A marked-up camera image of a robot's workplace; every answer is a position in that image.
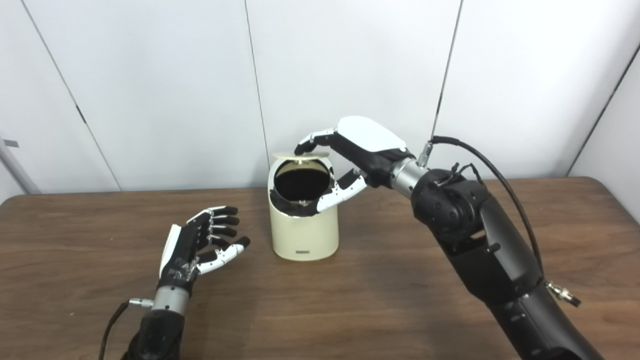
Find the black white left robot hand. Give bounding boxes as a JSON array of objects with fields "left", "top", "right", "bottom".
[{"left": 156, "top": 205, "right": 251, "bottom": 301}]

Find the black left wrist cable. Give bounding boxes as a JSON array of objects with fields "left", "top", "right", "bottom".
[{"left": 98, "top": 298, "right": 154, "bottom": 360}]

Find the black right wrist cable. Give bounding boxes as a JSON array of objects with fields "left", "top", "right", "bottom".
[{"left": 417, "top": 135, "right": 582, "bottom": 307}]

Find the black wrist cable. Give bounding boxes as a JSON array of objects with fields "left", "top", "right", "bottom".
[
  {"left": 98, "top": 298, "right": 154, "bottom": 360},
  {"left": 417, "top": 135, "right": 582, "bottom": 307}
]

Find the cream-colored trash bin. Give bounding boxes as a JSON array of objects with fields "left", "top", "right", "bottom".
[{"left": 268, "top": 151, "right": 341, "bottom": 262}]

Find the grey wall post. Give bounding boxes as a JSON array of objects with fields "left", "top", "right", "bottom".
[{"left": 0, "top": 135, "right": 41, "bottom": 195}]

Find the round cream bin lid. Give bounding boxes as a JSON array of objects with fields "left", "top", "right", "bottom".
[{"left": 271, "top": 151, "right": 331, "bottom": 161}]

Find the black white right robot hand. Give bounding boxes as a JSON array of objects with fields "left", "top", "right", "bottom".
[{"left": 294, "top": 116, "right": 416, "bottom": 213}]

